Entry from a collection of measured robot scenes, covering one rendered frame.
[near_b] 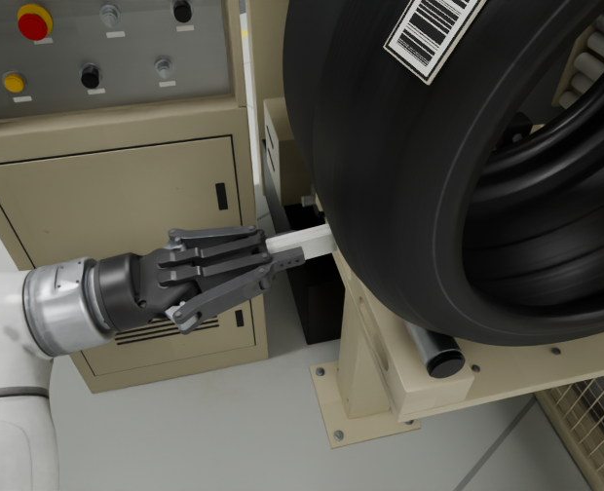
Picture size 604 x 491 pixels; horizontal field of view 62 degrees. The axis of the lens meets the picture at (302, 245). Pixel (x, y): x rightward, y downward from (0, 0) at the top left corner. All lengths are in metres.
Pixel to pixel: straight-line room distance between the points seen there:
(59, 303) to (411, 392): 0.39
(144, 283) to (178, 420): 1.10
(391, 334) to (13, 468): 0.42
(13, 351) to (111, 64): 0.63
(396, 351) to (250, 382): 1.01
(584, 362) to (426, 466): 0.82
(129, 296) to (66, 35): 0.61
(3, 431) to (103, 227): 0.73
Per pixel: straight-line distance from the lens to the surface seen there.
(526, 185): 0.81
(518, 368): 0.75
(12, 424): 0.51
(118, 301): 0.50
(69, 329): 0.51
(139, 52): 1.01
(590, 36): 1.07
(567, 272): 0.73
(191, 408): 1.60
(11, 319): 0.52
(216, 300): 0.48
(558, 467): 1.65
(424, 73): 0.30
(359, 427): 1.54
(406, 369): 0.63
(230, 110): 1.02
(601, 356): 0.81
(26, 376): 0.53
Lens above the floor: 1.39
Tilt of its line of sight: 45 degrees down
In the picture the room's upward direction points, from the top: straight up
